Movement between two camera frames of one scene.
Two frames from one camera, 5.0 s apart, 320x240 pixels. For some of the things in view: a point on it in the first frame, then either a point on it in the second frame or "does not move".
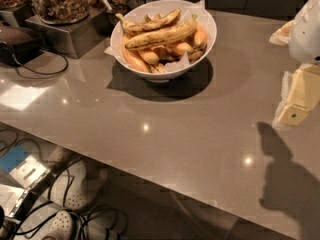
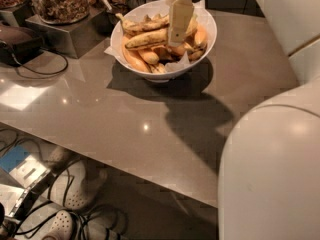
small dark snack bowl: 118,8 does not move
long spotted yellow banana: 158,38 does not move
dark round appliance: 18,45 does not move
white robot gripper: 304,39 to 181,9
